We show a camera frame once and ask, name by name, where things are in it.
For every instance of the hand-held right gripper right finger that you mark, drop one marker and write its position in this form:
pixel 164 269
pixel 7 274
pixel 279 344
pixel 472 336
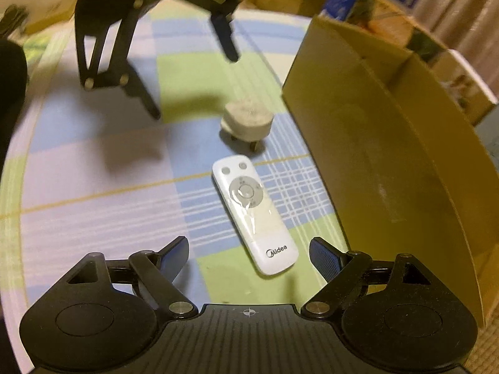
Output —
pixel 323 257

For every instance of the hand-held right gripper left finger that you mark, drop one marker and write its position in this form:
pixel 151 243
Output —
pixel 175 255

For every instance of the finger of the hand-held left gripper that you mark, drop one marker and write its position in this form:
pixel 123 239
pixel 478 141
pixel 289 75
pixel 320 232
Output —
pixel 226 39
pixel 144 97

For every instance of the white remote control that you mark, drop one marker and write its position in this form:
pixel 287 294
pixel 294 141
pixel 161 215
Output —
pixel 253 218

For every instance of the white plug adapter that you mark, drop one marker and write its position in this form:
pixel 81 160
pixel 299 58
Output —
pixel 245 119

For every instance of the brown cardboard box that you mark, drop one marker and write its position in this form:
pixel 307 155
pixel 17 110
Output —
pixel 370 144

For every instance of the checkered tablecloth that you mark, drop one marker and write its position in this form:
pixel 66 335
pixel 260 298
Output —
pixel 97 187

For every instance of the brown printed carton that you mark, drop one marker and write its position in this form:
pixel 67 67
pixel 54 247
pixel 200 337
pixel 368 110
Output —
pixel 405 31

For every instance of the white photo print carton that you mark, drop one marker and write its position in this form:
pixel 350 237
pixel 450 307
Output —
pixel 464 85

